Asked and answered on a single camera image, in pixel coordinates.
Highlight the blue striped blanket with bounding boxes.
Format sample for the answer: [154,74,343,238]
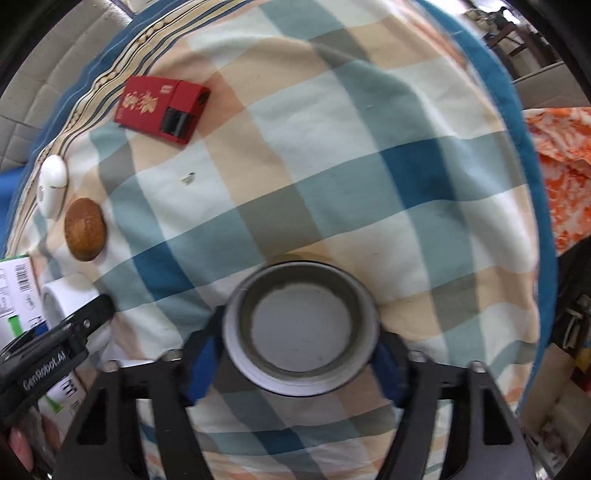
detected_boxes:
[0,0,561,416]

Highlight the wooden chair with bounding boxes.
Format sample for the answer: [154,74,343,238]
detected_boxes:
[485,18,561,81]

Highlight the white computer mouse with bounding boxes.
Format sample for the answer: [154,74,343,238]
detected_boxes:
[36,155,68,219]

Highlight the orange white patterned cloth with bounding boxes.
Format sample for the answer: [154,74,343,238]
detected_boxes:
[522,106,591,254]

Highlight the white round cup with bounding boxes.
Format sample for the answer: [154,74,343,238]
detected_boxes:
[222,261,380,398]

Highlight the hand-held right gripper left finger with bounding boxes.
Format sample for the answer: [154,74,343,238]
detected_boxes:
[54,305,228,480]

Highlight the red cigarette pack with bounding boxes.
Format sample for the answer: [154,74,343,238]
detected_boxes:
[114,76,212,146]

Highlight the white green cardboard box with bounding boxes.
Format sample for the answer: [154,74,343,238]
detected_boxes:
[0,254,47,344]

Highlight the person's left hand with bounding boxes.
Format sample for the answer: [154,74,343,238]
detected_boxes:
[9,413,63,474]

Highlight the plaid bed sheet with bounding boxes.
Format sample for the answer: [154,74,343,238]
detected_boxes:
[23,0,543,480]

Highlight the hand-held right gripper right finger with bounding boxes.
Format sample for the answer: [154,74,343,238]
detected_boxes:
[369,330,539,480]

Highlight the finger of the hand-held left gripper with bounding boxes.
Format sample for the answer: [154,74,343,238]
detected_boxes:
[44,294,116,342]

